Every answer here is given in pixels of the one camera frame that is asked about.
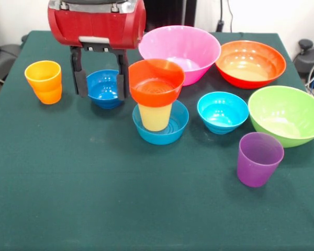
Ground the large pink bowl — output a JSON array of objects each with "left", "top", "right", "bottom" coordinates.
[{"left": 138, "top": 25, "right": 222, "bottom": 86}]

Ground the yellow plastic cup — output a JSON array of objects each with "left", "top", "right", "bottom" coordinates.
[{"left": 138, "top": 103, "right": 173, "bottom": 132}]

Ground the large red-orange bowl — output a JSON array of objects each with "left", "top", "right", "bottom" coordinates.
[{"left": 215, "top": 40, "right": 287, "bottom": 90}]

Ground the purple plastic cup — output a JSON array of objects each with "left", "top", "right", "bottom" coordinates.
[{"left": 237, "top": 132, "right": 285, "bottom": 188}]

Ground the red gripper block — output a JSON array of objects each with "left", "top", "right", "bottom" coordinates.
[{"left": 47, "top": 0, "right": 147, "bottom": 101}]

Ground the small dark blue bowl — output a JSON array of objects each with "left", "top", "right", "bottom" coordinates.
[{"left": 85, "top": 69, "right": 126, "bottom": 110}]

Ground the small cyan bowl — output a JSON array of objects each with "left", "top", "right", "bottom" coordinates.
[{"left": 197, "top": 91, "right": 250, "bottom": 135}]

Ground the small orange bowl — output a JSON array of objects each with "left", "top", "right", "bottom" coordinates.
[{"left": 128, "top": 59, "right": 185, "bottom": 108}]

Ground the large lime green bowl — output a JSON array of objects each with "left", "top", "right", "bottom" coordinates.
[{"left": 248, "top": 85, "right": 314, "bottom": 149}]

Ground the orange plastic cup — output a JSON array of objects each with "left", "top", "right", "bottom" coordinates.
[{"left": 24, "top": 60, "right": 63, "bottom": 105}]

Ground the dark green table cloth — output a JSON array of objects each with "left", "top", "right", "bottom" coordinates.
[{"left": 0, "top": 30, "right": 314, "bottom": 251}]

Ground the black wall cable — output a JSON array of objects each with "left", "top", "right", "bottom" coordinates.
[{"left": 216, "top": 0, "right": 234, "bottom": 33}]

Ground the medium blue bowl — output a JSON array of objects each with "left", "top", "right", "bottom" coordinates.
[{"left": 132, "top": 100, "right": 190, "bottom": 146}]

